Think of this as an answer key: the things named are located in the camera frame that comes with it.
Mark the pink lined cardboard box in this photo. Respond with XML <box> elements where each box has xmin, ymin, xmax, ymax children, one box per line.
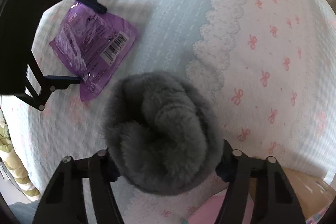
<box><xmin>182</xmin><ymin>168</ymin><xmax>335</xmax><ymax>223</ymax></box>

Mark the purple plastic packet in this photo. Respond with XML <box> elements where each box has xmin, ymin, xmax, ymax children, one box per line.
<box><xmin>50</xmin><ymin>2</ymin><xmax>138</xmax><ymax>102</ymax></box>

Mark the grey fluffy scrunchie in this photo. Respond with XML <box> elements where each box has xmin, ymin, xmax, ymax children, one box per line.
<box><xmin>103</xmin><ymin>72</ymin><xmax>223</xmax><ymax>196</ymax></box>

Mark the pastel patterned bed quilt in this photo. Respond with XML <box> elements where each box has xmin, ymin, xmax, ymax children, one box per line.
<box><xmin>2</xmin><ymin>0</ymin><xmax>335</xmax><ymax>223</ymax></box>

